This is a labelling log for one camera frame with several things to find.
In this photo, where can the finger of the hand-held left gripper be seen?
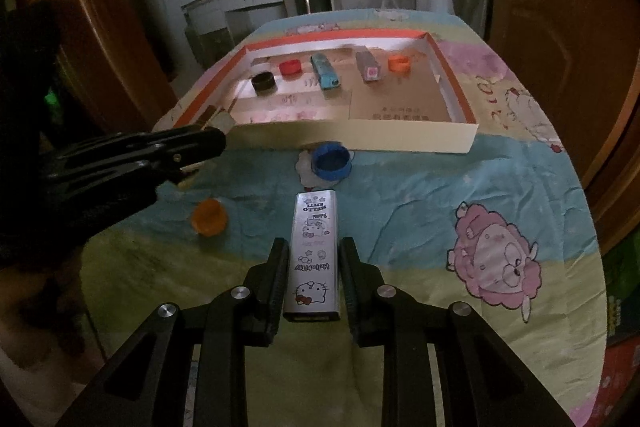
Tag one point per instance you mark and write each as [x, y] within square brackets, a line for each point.
[190, 141]
[172, 168]

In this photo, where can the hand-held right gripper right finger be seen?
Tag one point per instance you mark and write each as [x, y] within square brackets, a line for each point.
[347, 297]

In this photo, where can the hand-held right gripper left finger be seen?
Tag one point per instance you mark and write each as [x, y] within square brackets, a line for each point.
[277, 297]

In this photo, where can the white cartoon print box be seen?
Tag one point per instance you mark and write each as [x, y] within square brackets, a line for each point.
[312, 257]

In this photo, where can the black bottle cap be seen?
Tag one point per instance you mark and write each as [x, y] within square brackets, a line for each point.
[263, 83]

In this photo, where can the light blue rectangular box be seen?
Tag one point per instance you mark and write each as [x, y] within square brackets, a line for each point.
[325, 72]

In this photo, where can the shallow cardboard tray orange rim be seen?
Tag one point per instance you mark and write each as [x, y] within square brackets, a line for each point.
[400, 107]

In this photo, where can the orange bottle cap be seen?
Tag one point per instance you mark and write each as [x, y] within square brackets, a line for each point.
[210, 217]
[399, 64]

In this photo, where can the red bottle cap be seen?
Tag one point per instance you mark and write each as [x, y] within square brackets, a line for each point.
[290, 68]

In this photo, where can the blue bottle cap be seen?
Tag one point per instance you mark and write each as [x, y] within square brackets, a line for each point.
[331, 161]

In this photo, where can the white kitchen counter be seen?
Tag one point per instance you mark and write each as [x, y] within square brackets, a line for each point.
[245, 4]

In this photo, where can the wooden door with latch plate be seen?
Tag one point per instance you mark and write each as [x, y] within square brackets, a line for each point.
[100, 22]

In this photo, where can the grey box pink label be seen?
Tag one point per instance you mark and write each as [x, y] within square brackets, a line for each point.
[368, 66]

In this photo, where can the clear plastic bag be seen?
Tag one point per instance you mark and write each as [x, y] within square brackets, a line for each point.
[392, 4]

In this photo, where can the colourful printed carton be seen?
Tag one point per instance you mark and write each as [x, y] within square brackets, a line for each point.
[620, 322]

